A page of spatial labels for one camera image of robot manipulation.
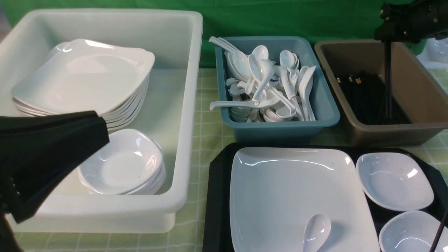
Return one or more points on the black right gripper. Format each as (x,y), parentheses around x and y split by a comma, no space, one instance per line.
(413,22)

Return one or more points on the black chopstick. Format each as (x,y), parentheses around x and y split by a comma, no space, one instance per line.
(390,93)
(387,77)

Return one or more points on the white small bowl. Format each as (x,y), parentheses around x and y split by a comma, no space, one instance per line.
(411,231)
(394,181)

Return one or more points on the large white square plate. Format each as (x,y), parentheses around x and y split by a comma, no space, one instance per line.
(274,191)

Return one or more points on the white ceramic soup spoon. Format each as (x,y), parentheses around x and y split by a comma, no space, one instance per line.
(316,232)

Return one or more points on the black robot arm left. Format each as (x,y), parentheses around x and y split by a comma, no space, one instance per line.
(37,153)

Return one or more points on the brown plastic chopstick bin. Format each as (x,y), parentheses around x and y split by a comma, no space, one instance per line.
(415,91)

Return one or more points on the pile of black chopsticks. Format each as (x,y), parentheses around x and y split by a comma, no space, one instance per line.
(365,93)

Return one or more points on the green backdrop cloth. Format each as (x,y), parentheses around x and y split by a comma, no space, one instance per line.
(314,20)

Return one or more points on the teal plastic cutlery bin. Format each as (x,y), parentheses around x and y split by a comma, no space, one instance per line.
(322,102)

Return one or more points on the pile of white soup spoons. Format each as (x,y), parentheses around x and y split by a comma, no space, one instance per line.
(263,90)

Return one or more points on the large white plastic tub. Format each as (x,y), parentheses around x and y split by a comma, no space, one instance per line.
(167,115)

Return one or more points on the black serving tray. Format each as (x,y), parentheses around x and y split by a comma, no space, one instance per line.
(217,237)

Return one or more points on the green checkered tablecloth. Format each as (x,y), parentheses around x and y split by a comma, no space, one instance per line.
(209,138)

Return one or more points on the stack of small white bowls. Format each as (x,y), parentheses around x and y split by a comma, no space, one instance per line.
(130,164)

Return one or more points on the stack of white square plates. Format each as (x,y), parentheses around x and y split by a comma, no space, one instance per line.
(85,75)

